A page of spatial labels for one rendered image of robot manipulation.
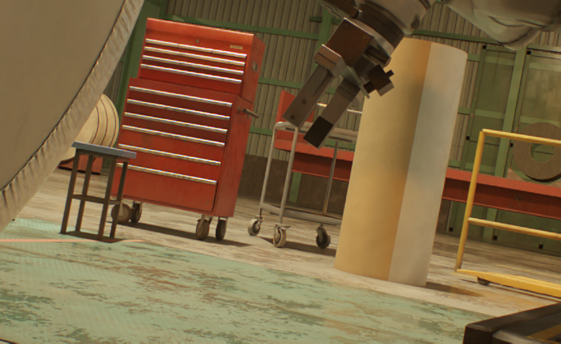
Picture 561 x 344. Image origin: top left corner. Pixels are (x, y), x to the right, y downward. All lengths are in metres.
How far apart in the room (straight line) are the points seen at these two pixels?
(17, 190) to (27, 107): 0.09
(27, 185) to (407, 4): 0.55
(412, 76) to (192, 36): 1.39
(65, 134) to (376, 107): 4.38
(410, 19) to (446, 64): 4.12
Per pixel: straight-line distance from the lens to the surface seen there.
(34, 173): 1.07
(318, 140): 1.38
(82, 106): 1.13
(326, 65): 1.23
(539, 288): 6.50
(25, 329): 2.14
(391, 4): 1.31
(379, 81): 1.31
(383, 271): 5.33
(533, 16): 0.72
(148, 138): 5.82
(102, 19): 1.15
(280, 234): 6.40
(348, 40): 1.28
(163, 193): 5.75
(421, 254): 5.43
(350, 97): 1.39
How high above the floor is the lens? 0.39
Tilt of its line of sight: 1 degrees up
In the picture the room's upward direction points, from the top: 11 degrees clockwise
